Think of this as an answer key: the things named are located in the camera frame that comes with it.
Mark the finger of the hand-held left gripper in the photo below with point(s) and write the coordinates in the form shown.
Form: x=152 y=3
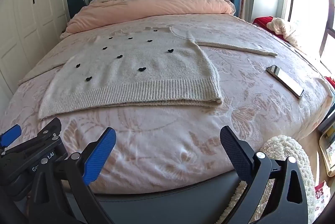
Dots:
x=10 y=133
x=49 y=128

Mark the red floral cloth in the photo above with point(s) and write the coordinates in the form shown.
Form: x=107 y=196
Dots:
x=322 y=194

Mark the white fluffy cloth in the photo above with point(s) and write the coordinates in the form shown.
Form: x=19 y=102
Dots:
x=285 y=145

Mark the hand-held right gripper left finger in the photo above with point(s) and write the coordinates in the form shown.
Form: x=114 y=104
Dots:
x=99 y=157

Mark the framed board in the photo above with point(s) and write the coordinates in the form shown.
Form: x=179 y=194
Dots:
x=328 y=143

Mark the small red fabric item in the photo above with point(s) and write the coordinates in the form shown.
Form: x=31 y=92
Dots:
x=331 y=82

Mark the dark bed footboard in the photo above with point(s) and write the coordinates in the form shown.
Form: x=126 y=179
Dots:
x=157 y=204

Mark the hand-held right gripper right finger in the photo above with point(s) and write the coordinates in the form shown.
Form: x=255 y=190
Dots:
x=235 y=152

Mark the cream plush blanket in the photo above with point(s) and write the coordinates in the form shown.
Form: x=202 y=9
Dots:
x=285 y=30

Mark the white wardrobe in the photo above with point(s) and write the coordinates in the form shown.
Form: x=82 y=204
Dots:
x=28 y=27

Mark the cream knit sweater black hearts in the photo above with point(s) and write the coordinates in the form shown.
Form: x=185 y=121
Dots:
x=136 y=74

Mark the pink floral bed blanket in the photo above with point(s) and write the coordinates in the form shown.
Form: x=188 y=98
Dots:
x=170 y=140

